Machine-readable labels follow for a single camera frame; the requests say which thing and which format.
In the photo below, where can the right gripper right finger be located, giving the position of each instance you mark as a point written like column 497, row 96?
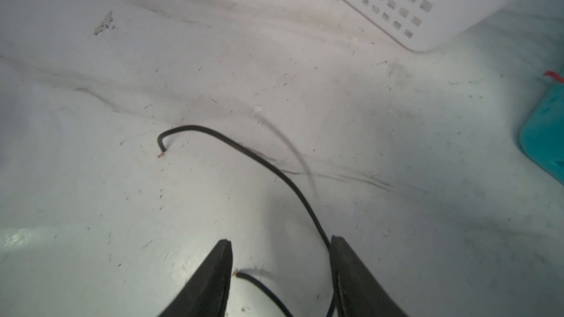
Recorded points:
column 357, row 292

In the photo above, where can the teal plastic basket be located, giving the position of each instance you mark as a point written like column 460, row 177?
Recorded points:
column 541, row 136

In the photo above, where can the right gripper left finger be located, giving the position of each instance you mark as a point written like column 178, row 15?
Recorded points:
column 207, row 292

